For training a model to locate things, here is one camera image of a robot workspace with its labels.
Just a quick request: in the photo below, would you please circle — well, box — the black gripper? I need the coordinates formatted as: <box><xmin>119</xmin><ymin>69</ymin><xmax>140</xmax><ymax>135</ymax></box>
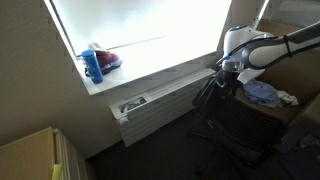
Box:
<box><xmin>217</xmin><ymin>68</ymin><xmax>240</xmax><ymax>89</ymax></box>

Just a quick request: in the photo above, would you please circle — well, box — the black mesh office chair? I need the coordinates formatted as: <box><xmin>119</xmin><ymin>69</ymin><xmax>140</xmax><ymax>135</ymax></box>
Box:
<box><xmin>187</xmin><ymin>74</ymin><xmax>301</xmax><ymax>177</ymax></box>

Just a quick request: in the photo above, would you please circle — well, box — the blue crumpled cloth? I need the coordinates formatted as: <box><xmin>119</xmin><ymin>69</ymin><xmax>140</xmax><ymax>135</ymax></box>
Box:
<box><xmin>242</xmin><ymin>79</ymin><xmax>282</xmax><ymax>109</ymax></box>

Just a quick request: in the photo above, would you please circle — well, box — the white crumpled cloth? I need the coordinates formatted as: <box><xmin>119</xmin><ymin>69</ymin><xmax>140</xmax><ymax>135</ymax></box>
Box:
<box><xmin>277</xmin><ymin>90</ymin><xmax>300</xmax><ymax>107</ymax></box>

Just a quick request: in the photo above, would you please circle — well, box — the cardboard box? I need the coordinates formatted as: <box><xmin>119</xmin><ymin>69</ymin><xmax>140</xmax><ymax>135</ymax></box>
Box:
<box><xmin>233</xmin><ymin>19</ymin><xmax>320</xmax><ymax>155</ymax></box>

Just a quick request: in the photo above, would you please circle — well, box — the white window sill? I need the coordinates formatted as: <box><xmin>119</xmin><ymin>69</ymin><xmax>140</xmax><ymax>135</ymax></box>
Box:
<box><xmin>74</xmin><ymin>46</ymin><xmax>218</xmax><ymax>97</ymax></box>

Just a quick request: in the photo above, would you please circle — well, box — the colourful picture label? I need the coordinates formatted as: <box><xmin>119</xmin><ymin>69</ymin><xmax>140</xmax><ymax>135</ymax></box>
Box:
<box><xmin>117</xmin><ymin>95</ymin><xmax>148</xmax><ymax>115</ymax></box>

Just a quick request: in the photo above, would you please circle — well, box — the white radiator knob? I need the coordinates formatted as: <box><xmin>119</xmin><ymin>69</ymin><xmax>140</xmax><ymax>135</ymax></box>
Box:
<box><xmin>116</xmin><ymin>115</ymin><xmax>131</xmax><ymax>127</ymax></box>

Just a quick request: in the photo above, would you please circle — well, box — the red sneaker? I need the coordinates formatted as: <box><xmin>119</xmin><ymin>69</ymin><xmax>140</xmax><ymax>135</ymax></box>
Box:
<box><xmin>84</xmin><ymin>42</ymin><xmax>124</xmax><ymax>76</ymax></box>

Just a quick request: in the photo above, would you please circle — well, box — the blue water bottle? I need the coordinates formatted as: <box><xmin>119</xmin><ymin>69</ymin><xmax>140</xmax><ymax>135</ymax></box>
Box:
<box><xmin>80</xmin><ymin>49</ymin><xmax>105</xmax><ymax>85</ymax></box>

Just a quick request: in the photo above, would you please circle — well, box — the yellow sticky note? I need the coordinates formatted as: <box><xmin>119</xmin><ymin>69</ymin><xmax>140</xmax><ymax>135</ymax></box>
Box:
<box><xmin>51</xmin><ymin>162</ymin><xmax>64</xmax><ymax>180</ymax></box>

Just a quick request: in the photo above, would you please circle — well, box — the light wooden dresser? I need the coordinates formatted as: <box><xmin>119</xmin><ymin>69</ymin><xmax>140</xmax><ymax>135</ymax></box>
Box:
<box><xmin>0</xmin><ymin>126</ymin><xmax>97</xmax><ymax>180</ymax></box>

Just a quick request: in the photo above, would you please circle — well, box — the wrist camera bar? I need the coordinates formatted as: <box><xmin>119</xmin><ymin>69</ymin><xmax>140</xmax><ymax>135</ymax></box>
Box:
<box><xmin>236</xmin><ymin>67</ymin><xmax>266</xmax><ymax>85</ymax></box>

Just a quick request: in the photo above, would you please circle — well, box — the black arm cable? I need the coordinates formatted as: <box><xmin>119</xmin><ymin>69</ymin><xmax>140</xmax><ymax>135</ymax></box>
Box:
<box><xmin>215</xmin><ymin>34</ymin><xmax>292</xmax><ymax>67</ymax></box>

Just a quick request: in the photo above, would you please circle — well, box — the white wall radiator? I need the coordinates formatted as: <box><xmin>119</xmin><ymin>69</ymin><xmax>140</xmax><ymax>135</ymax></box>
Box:
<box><xmin>109</xmin><ymin>67</ymin><xmax>217</xmax><ymax>148</ymax></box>

